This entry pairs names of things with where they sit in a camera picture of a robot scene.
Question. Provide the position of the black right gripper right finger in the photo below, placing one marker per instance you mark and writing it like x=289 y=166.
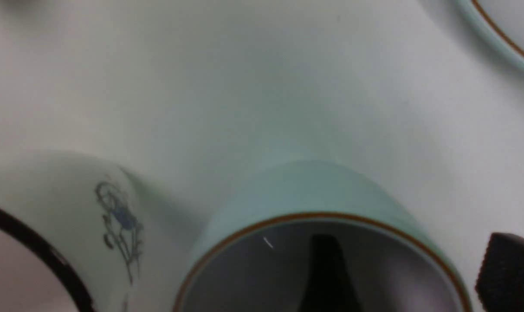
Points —
x=500 y=281

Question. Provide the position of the black-rimmed white cup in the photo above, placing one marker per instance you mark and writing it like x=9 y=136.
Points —
x=81 y=216

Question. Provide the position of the pale green plain bowl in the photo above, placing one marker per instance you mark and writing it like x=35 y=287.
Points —
x=500 y=23

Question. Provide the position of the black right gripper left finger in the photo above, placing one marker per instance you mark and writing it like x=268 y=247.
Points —
x=329 y=287

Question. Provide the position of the pale green cup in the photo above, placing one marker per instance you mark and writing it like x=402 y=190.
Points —
x=253 y=255

